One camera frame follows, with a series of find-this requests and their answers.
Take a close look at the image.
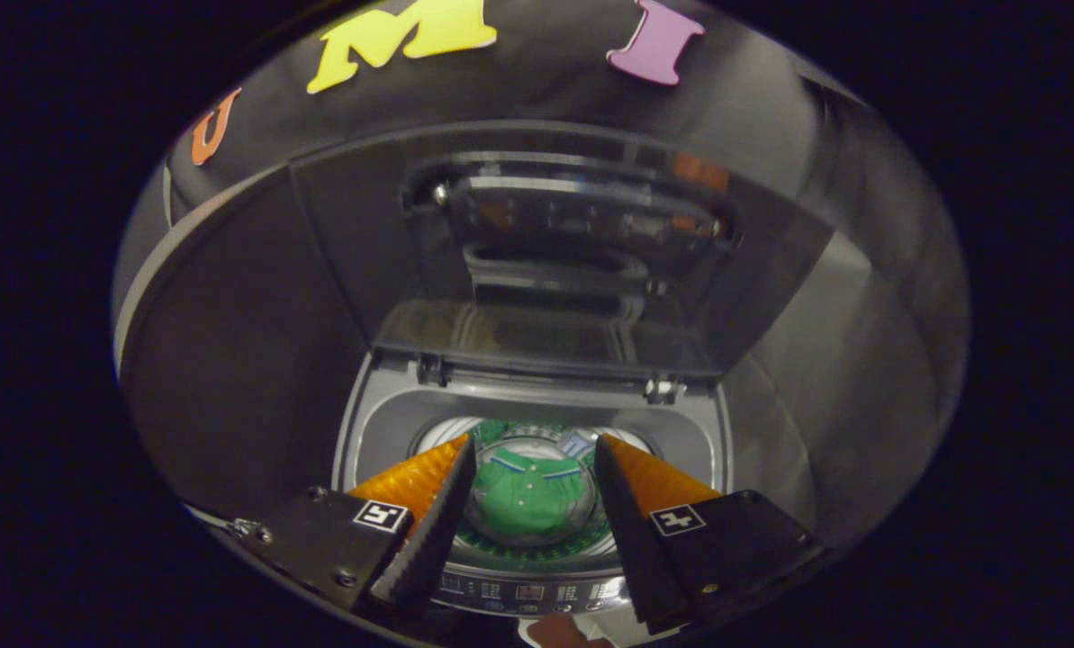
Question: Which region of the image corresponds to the grey cabinet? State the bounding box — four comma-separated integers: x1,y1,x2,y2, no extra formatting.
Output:
112,162,371,527

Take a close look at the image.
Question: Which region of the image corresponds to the green polo shirt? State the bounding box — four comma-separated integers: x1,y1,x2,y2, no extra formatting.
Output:
467,445,594,544

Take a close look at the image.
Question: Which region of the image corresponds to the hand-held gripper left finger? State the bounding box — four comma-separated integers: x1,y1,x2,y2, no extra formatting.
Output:
229,434,478,617

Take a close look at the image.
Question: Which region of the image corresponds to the black backdrop cloth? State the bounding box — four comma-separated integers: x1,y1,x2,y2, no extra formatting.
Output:
112,0,971,545

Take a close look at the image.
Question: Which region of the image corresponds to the dark washing machine lid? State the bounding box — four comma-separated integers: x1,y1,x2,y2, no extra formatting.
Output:
288,121,836,383

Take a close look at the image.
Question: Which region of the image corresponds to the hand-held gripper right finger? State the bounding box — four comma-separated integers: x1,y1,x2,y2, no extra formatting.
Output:
593,434,823,636

